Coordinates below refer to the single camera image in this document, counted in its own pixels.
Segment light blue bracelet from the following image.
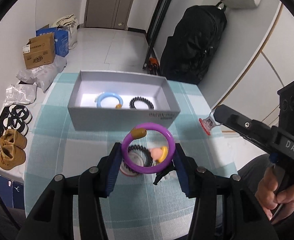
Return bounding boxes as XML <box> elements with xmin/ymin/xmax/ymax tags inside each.
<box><xmin>95</xmin><ymin>92</ymin><xmax>124</xmax><ymax>109</ymax></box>

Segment brown cardboard box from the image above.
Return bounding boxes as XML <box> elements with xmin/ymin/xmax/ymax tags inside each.
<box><xmin>22</xmin><ymin>33</ymin><xmax>56</xmax><ymax>70</ymax></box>

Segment black hair clip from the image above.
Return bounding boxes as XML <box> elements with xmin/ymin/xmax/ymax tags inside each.
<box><xmin>153</xmin><ymin>164</ymin><xmax>177</xmax><ymax>185</ymax></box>

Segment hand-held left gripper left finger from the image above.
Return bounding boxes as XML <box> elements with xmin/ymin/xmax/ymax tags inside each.
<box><xmin>17</xmin><ymin>142</ymin><xmax>123</xmax><ymax>240</ymax></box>

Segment person's right hand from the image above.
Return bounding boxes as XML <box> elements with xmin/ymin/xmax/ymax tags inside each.
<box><xmin>255</xmin><ymin>164</ymin><xmax>294</xmax><ymax>224</ymax></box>

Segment white tote bag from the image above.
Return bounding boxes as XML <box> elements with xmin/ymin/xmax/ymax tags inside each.
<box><xmin>52</xmin><ymin>14</ymin><xmax>78</xmax><ymax>50</ymax></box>

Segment small white plastic mailing bag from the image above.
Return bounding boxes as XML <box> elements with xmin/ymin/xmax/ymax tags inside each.
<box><xmin>5</xmin><ymin>84</ymin><xmax>37</xmax><ymax>107</ymax></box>

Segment person's right leg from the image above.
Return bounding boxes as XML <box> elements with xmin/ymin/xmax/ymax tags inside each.
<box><xmin>237</xmin><ymin>154</ymin><xmax>271</xmax><ymax>182</ymax></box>

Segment dark blue shoe box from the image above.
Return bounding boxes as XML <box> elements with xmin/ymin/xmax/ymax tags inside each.
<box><xmin>0</xmin><ymin>168</ymin><xmax>24</xmax><ymax>209</ymax></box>

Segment grey cardboard box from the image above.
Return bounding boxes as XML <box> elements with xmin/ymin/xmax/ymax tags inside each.
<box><xmin>67</xmin><ymin>70</ymin><xmax>181</xmax><ymax>131</ymax></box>

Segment red rimmed badge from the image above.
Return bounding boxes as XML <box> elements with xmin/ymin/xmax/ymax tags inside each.
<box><xmin>199</xmin><ymin>115</ymin><xmax>221</xmax><ymax>136</ymax></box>

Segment black backpack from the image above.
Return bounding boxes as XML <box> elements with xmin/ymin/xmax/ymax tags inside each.
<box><xmin>160</xmin><ymin>5</ymin><xmax>227</xmax><ymax>85</ymax></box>

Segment grey door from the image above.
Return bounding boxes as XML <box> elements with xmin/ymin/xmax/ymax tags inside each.
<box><xmin>84</xmin><ymin>0</ymin><xmax>138</xmax><ymax>30</ymax></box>

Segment clear plastic bags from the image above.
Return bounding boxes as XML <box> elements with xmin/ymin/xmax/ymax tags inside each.
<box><xmin>17</xmin><ymin>55</ymin><xmax>67</xmax><ymax>92</ymax></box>

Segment white round pin badge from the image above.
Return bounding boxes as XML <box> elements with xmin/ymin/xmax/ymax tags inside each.
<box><xmin>119</xmin><ymin>152</ymin><xmax>150</xmax><ymax>178</ymax></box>

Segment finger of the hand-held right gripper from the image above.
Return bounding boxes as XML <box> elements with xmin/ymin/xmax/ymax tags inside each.
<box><xmin>213</xmin><ymin>105</ymin><xmax>271</xmax><ymax>155</ymax></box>

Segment blue cardboard box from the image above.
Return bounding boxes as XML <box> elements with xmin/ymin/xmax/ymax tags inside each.
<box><xmin>36</xmin><ymin>24</ymin><xmax>70</xmax><ymax>57</ymax></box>

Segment orange tool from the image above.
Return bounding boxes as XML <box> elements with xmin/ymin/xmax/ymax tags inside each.
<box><xmin>148</xmin><ymin>58</ymin><xmax>160</xmax><ymax>72</ymax></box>

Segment black spiral hair tie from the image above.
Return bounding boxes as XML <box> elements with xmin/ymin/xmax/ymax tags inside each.
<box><xmin>127</xmin><ymin>144</ymin><xmax>154</xmax><ymax>167</ymax></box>

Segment black beaded bracelet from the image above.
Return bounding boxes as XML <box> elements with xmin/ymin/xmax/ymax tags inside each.
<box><xmin>129</xmin><ymin>96</ymin><xmax>154</xmax><ymax>110</ymax></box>

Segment pink and yellow hair clip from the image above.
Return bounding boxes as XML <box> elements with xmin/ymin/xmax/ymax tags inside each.
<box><xmin>147</xmin><ymin>146</ymin><xmax>169</xmax><ymax>165</ymax></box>

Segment brown boot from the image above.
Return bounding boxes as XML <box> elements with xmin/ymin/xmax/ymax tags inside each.
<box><xmin>0</xmin><ymin>142</ymin><xmax>26</xmax><ymax>170</ymax></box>
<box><xmin>0</xmin><ymin>129</ymin><xmax>27</xmax><ymax>150</ymax></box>

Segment black tripod stand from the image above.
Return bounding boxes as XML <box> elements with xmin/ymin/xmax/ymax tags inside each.
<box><xmin>142</xmin><ymin>0</ymin><xmax>182</xmax><ymax>74</ymax></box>

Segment teal checked tablecloth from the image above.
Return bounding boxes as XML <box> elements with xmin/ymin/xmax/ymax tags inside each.
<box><xmin>24</xmin><ymin>72</ymin><xmax>239</xmax><ymax>240</ymax></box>

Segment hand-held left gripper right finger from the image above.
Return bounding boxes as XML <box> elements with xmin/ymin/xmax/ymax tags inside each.
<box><xmin>173</xmin><ymin>143</ymin><xmax>279</xmax><ymax>240</ymax></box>

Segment black and white sneaker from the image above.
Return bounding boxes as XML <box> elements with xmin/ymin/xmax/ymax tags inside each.
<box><xmin>8</xmin><ymin>105</ymin><xmax>33</xmax><ymax>124</ymax></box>
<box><xmin>3</xmin><ymin>116</ymin><xmax>29</xmax><ymax>134</ymax></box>

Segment purple bracelet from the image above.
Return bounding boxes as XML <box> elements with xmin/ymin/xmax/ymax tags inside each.
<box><xmin>122</xmin><ymin>122</ymin><xmax>175</xmax><ymax>175</ymax></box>

